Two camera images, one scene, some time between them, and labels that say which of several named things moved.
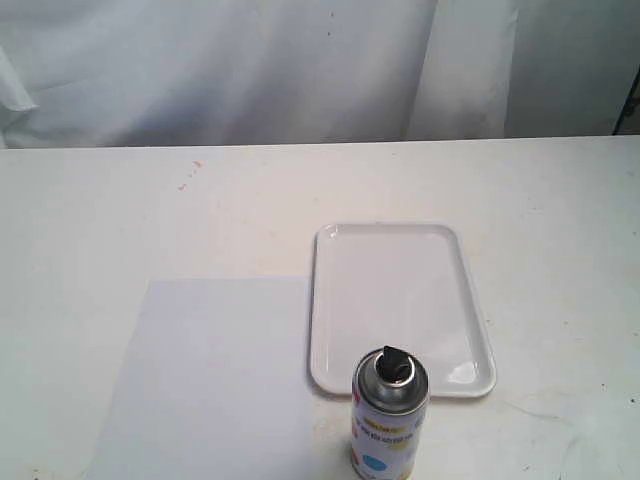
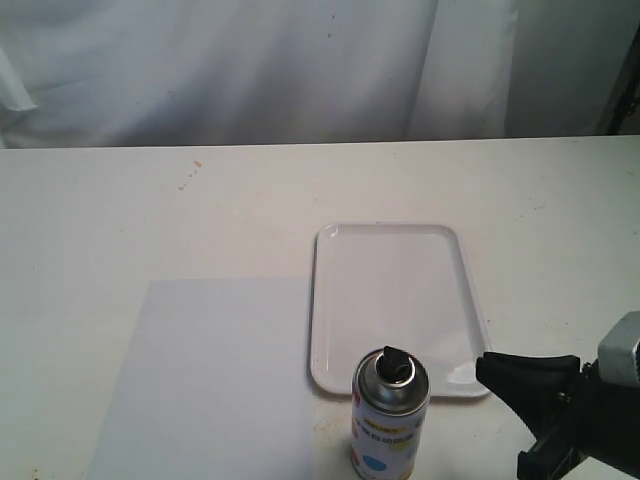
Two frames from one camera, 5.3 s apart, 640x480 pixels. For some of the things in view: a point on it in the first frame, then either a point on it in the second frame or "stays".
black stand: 628,122 -> 628,89
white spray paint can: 390,391 stays
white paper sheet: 216,385 stays
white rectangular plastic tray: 395,285 stays
